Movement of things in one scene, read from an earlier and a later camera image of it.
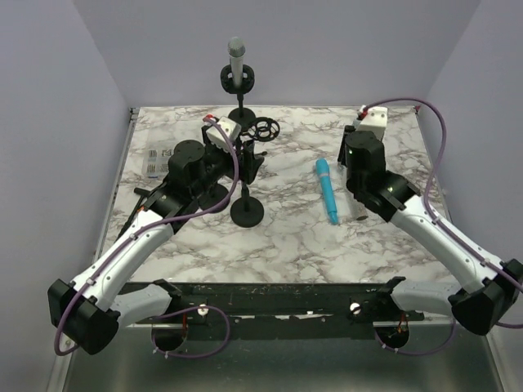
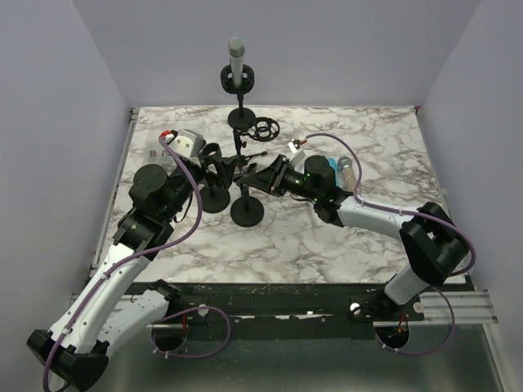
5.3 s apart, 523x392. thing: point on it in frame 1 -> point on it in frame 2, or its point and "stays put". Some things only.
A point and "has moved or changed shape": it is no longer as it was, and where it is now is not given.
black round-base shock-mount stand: (244, 117) stays put
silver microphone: (236, 47) stays put
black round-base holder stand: (216, 195) stays put
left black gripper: (251, 165) -> (209, 177)
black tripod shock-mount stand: (263, 129) stays put
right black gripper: (341, 153) -> (271, 179)
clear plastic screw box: (155, 163) stays put
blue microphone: (323, 166) has moved or changed shape
